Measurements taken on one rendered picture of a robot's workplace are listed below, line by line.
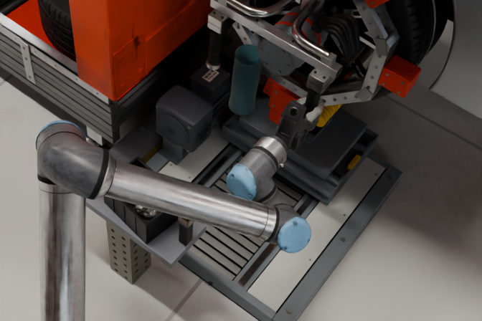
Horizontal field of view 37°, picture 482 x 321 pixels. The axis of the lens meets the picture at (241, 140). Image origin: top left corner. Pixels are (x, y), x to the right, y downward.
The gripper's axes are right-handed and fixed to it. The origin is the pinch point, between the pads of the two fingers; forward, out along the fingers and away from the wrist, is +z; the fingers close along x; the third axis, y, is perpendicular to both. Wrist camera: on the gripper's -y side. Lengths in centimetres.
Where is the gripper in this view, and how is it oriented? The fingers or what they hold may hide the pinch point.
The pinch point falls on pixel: (315, 99)
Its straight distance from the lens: 204.0
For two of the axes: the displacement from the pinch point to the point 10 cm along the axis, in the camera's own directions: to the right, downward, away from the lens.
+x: 8.0, 5.2, -2.9
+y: -1.0, 6.0, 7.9
